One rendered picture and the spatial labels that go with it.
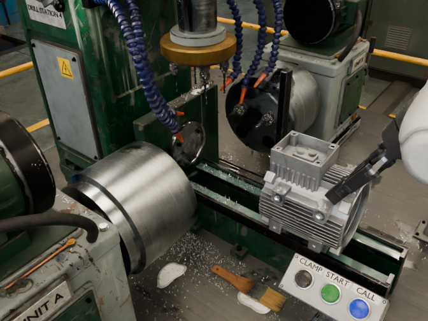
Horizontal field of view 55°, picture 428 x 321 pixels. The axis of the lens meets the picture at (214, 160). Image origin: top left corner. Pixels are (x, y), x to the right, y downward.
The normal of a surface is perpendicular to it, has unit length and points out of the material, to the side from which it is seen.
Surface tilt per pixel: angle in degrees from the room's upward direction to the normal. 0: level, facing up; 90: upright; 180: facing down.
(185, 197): 66
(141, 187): 36
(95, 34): 90
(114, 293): 89
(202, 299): 0
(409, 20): 90
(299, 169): 90
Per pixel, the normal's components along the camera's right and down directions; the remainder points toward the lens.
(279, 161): -0.60, 0.47
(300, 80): 0.48, -0.42
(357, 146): -0.02, -0.82
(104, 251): 0.79, 0.34
